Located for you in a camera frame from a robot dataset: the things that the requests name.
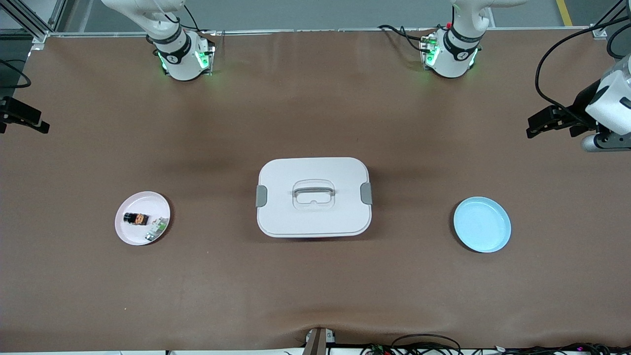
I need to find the black arm base cable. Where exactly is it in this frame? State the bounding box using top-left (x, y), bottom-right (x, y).
top-left (182, 4), bottom-right (213, 35)
top-left (377, 24), bottom-right (437, 52)

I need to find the light blue round plate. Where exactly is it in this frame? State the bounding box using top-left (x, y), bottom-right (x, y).
top-left (453, 196), bottom-right (512, 253)

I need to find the black left arm base cable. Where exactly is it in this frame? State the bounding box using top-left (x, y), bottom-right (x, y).
top-left (377, 24), bottom-right (437, 52)

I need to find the tangled cable bundle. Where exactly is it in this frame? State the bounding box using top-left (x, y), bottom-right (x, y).
top-left (360, 340), bottom-right (631, 355)

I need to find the black looped cable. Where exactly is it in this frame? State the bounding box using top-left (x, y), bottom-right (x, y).
top-left (391, 334), bottom-right (462, 355)

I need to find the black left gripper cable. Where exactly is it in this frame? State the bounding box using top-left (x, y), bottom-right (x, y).
top-left (535, 0), bottom-right (631, 126)

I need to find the black right arm base cable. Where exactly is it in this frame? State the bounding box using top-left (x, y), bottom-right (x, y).
top-left (182, 4), bottom-right (213, 35)

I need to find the white lidded storage box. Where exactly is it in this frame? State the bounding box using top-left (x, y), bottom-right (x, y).
top-left (255, 157), bottom-right (374, 239)

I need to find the pink round plate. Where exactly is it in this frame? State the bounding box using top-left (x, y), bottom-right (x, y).
top-left (114, 191), bottom-right (172, 246)

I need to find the silver table edge rail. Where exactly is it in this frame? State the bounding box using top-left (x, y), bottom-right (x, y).
top-left (47, 28), bottom-right (599, 36)

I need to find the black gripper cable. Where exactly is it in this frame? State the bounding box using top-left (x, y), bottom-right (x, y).
top-left (535, 0), bottom-right (631, 126)
top-left (0, 59), bottom-right (32, 90)

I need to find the aluminium frame profile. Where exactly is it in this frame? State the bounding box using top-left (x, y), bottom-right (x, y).
top-left (0, 0), bottom-right (67, 42)

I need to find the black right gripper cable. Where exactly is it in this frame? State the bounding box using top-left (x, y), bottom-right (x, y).
top-left (0, 59), bottom-right (32, 90)

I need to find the metal bracket post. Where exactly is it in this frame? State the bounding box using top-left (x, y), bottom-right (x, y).
top-left (303, 327), bottom-right (336, 355)

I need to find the brown table mat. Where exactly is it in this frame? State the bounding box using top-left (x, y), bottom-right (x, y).
top-left (0, 29), bottom-right (631, 352)

